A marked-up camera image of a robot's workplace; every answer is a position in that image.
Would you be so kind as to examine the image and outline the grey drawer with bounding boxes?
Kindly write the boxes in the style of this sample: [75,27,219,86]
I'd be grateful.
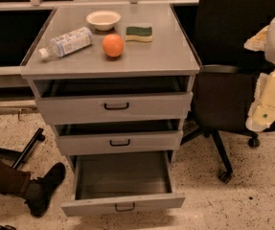
[61,151,185,217]
[34,77,193,125]
[55,120,183,155]

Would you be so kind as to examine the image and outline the orange fruit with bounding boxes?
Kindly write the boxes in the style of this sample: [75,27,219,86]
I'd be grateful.
[102,34,124,58]

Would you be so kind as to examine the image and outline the green yellow sponge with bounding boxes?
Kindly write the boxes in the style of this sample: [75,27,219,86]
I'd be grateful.
[126,26,152,42]

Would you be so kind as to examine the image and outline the black shoe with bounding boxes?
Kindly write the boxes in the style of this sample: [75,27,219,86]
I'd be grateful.
[23,163,66,218]

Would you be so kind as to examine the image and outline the black office chair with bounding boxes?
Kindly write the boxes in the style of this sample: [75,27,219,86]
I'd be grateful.
[174,0,275,182]

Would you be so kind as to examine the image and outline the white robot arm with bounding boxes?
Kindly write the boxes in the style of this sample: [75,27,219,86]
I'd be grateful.
[244,17,275,131]

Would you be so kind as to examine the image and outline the clear plastic water bottle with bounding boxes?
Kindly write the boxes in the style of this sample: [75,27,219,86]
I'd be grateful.
[38,27,93,59]

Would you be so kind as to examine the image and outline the grey top drawer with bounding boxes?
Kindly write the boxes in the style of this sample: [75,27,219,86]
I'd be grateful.
[34,77,193,125]

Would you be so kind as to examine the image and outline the white bowl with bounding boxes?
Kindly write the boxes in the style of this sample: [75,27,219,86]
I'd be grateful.
[86,11,121,32]

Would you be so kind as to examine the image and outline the grey drawer cabinet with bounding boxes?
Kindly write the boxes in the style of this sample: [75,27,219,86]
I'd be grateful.
[19,2,202,165]

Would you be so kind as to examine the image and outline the grey bottom drawer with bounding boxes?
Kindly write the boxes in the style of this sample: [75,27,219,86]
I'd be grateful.
[61,151,185,217]

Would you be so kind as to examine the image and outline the person's leg brown trousers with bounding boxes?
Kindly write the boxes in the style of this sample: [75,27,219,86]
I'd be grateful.
[0,160,31,196]

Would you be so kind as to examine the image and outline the grey middle drawer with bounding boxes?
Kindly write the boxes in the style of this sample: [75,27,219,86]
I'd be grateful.
[55,120,183,155]

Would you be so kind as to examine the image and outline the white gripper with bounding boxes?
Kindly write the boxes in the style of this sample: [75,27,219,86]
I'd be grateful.
[245,70,275,132]

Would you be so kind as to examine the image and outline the black chair base left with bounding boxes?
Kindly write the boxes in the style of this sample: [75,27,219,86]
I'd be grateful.
[0,128,45,169]

